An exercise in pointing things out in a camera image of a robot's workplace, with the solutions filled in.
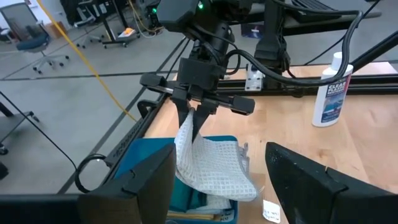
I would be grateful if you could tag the dark green towel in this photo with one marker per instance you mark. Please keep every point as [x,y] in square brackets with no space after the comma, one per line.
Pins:
[183,196]

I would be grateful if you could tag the white waffle weave towel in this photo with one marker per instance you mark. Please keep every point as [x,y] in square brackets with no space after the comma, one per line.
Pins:
[214,168]

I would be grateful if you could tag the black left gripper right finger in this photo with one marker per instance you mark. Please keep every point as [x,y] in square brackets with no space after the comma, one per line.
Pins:
[311,199]

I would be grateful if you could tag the black aluminium table frame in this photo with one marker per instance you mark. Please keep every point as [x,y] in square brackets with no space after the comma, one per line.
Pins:
[373,85]

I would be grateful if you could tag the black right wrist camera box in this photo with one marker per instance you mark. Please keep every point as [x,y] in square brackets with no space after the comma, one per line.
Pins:
[177,12]

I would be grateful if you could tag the white plastic polish bottle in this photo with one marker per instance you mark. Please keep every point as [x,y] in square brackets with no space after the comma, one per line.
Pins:
[329,102]

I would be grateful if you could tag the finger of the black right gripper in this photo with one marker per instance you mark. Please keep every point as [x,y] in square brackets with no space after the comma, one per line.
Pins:
[183,105]
[202,115]

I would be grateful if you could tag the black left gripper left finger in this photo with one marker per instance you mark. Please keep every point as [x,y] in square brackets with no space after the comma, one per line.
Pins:
[140,199]

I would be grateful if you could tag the grey towel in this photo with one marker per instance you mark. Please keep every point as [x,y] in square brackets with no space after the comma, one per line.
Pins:
[214,205]

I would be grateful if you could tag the blue seat office chair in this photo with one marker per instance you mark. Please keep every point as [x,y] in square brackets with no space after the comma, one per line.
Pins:
[32,42]

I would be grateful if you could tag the orange towel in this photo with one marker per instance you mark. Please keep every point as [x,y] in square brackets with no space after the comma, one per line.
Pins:
[192,216]

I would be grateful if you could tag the white mounting bracket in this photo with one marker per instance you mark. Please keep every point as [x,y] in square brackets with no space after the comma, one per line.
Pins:
[253,79]

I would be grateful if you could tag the blue plastic bin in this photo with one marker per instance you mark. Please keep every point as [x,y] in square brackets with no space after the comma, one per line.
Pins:
[146,149]

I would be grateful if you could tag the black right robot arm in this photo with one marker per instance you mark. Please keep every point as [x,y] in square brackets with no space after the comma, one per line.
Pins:
[214,37]

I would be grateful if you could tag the white paper tag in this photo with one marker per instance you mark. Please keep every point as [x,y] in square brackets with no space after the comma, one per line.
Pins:
[271,211]

